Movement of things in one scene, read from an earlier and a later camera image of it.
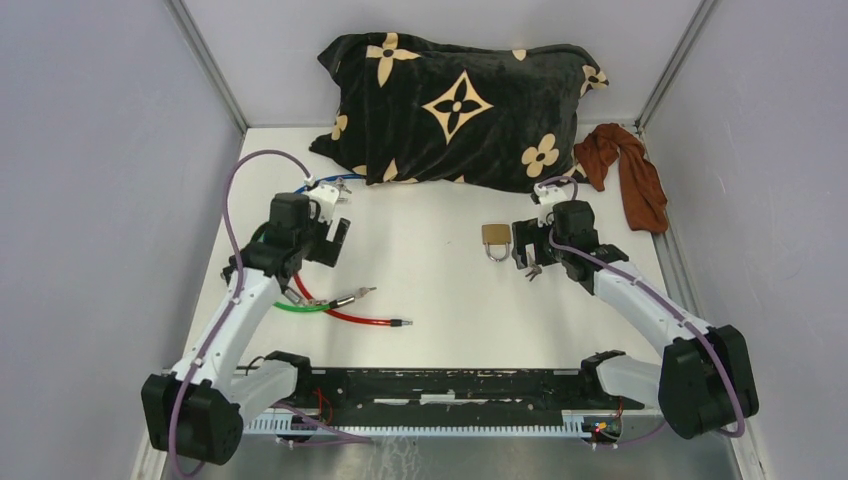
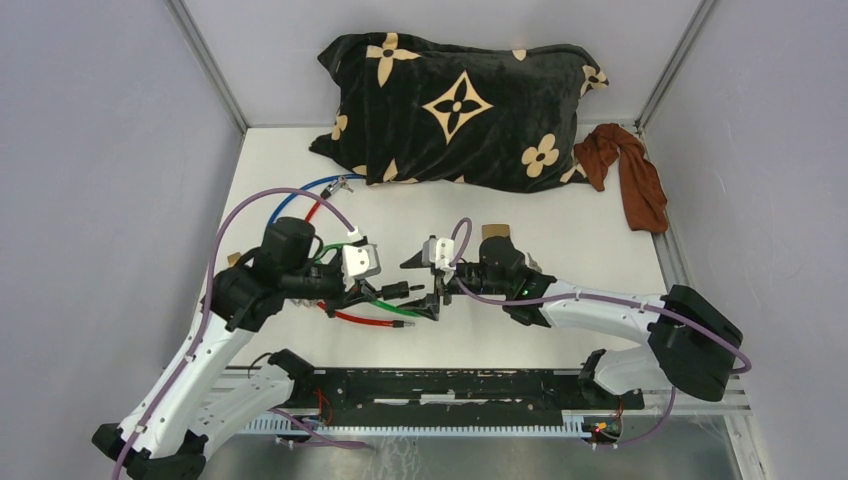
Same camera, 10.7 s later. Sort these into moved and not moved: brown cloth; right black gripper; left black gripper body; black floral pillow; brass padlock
Moved: right black gripper; left black gripper body
Not moved: brass padlock; brown cloth; black floral pillow
